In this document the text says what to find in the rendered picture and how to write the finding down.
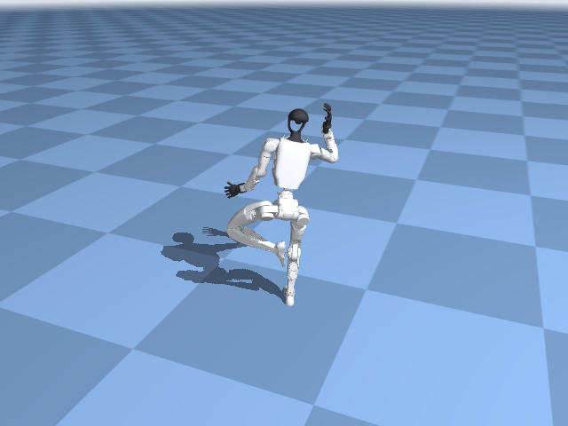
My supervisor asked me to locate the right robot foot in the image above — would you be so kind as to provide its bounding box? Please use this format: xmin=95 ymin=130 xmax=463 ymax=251
xmin=284 ymin=285 xmax=295 ymax=306

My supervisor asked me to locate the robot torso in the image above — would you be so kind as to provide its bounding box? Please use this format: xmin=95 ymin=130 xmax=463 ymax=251
xmin=272 ymin=135 xmax=312 ymax=220

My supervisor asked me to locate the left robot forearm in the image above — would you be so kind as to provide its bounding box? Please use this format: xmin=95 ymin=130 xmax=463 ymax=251
xmin=240 ymin=166 xmax=260 ymax=192

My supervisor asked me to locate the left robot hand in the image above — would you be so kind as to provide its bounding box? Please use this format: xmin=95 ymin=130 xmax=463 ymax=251
xmin=225 ymin=182 xmax=247 ymax=198

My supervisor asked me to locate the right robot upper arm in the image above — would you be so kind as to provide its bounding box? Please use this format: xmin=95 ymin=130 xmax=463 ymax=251
xmin=310 ymin=144 xmax=337 ymax=163

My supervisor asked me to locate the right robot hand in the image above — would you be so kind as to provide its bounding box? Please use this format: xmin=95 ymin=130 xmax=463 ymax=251
xmin=323 ymin=103 xmax=332 ymax=134

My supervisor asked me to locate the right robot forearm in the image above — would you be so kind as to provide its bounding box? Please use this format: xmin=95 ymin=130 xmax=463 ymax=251
xmin=321 ymin=125 xmax=338 ymax=160

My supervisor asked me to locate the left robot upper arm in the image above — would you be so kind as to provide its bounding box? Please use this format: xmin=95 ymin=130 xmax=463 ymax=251
xmin=256 ymin=138 xmax=280 ymax=178

